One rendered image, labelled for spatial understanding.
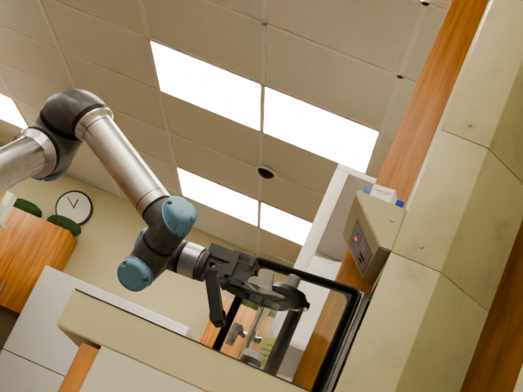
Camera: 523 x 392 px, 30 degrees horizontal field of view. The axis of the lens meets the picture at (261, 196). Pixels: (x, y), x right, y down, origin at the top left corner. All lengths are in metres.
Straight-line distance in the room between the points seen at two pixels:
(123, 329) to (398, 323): 1.14
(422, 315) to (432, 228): 0.19
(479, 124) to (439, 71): 0.48
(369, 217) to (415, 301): 0.20
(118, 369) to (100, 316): 0.05
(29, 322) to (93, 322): 6.19
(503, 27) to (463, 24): 0.42
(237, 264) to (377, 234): 0.31
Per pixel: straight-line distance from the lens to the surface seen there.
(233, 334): 2.39
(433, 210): 2.09
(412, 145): 2.54
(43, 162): 2.20
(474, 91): 2.21
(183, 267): 2.13
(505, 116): 2.21
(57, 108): 2.20
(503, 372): 2.43
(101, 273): 7.83
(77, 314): 0.96
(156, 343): 0.94
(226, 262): 2.13
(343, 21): 3.89
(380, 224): 2.07
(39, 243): 7.62
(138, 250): 2.05
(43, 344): 7.09
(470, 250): 2.13
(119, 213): 7.94
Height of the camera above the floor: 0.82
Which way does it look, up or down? 17 degrees up
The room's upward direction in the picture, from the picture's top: 25 degrees clockwise
